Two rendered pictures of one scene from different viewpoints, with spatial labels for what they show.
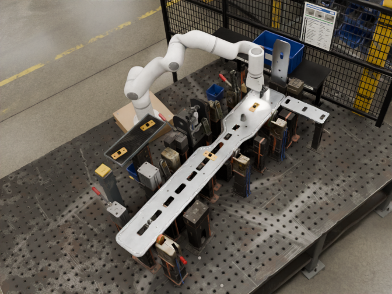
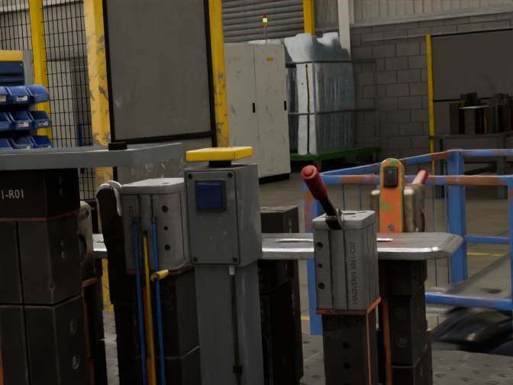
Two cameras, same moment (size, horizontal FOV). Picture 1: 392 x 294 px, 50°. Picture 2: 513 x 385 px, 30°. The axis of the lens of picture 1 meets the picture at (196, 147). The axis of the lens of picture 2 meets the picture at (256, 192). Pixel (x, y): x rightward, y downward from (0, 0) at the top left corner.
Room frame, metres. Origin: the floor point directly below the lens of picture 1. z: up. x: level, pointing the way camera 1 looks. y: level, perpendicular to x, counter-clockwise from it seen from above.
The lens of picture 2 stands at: (1.78, 1.53, 1.21)
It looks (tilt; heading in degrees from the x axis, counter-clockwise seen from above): 6 degrees down; 246
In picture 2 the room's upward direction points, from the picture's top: 3 degrees counter-clockwise
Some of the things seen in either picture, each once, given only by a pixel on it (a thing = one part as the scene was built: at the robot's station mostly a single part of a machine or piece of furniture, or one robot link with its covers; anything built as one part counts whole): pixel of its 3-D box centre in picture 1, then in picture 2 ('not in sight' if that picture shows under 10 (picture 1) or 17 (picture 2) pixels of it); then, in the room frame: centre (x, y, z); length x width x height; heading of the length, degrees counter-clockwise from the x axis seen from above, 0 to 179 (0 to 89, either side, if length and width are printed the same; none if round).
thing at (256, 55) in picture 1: (256, 59); not in sight; (1.84, -0.40, 1.37); 0.09 x 0.08 x 0.13; 170
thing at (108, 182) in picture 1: (112, 194); (231, 352); (1.38, 0.51, 0.92); 0.08 x 0.08 x 0.44; 46
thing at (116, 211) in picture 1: (123, 225); (350, 351); (1.19, 0.45, 0.88); 0.11 x 0.10 x 0.36; 46
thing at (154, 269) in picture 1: (142, 250); (406, 345); (1.04, 0.36, 0.84); 0.18 x 0.06 x 0.29; 46
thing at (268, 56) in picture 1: (277, 51); not in sight; (2.23, -0.62, 1.09); 0.30 x 0.17 x 0.13; 46
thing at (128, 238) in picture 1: (209, 158); (40, 243); (1.48, -0.07, 1.00); 1.38 x 0.22 x 0.02; 136
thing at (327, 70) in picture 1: (264, 56); not in sight; (2.29, -0.55, 1.01); 0.90 x 0.22 x 0.03; 46
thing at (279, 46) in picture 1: (280, 63); not in sight; (2.02, -0.59, 1.17); 0.12 x 0.01 x 0.34; 46
